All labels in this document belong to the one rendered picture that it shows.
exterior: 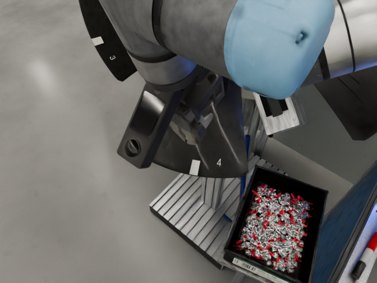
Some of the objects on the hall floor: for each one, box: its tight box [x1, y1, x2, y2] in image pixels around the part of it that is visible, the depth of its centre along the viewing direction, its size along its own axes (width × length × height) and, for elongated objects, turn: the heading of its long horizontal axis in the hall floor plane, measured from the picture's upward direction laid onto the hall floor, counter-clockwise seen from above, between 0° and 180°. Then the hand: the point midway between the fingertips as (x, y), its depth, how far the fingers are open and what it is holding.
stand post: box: [201, 177, 225, 210], centre depth 119 cm, size 4×9×91 cm, turn 50°
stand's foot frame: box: [149, 152, 288, 270], centre depth 156 cm, size 62×46×8 cm
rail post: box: [322, 160, 377, 227], centre depth 115 cm, size 4×4×78 cm
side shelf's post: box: [254, 124, 269, 158], centre depth 142 cm, size 4×4×83 cm
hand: (188, 141), depth 51 cm, fingers closed
